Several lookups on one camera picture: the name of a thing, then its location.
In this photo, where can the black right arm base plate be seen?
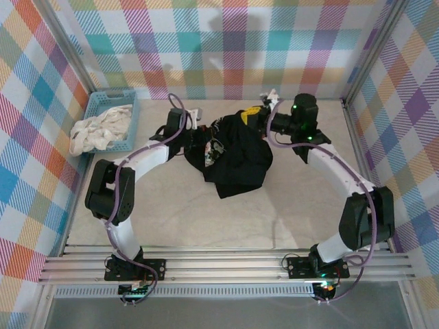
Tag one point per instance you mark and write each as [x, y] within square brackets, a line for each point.
[298, 267]

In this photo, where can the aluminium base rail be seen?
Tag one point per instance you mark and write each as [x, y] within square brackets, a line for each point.
[223, 265]

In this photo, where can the blue plastic basket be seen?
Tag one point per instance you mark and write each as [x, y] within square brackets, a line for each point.
[99, 101]

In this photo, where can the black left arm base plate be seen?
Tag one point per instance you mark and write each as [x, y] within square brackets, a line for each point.
[156, 269]

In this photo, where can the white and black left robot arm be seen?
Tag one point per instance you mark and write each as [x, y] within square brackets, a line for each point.
[151, 161]

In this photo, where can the black t-shirt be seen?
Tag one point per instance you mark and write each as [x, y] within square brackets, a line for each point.
[240, 161]

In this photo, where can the aluminium frame post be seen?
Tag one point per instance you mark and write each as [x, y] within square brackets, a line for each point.
[71, 51]
[375, 51]

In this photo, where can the aluminium side rail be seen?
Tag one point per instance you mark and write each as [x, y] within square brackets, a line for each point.
[361, 157]

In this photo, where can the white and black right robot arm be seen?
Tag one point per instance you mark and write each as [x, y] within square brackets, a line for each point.
[336, 171]

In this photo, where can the right controller board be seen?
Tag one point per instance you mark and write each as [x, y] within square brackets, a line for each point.
[326, 289]

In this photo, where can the left controller board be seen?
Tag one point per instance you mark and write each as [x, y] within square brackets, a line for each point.
[135, 293]

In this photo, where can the crumpled white cloth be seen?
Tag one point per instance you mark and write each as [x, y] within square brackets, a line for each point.
[99, 130]

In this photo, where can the controller board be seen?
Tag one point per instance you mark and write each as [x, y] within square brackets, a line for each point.
[135, 293]
[326, 289]

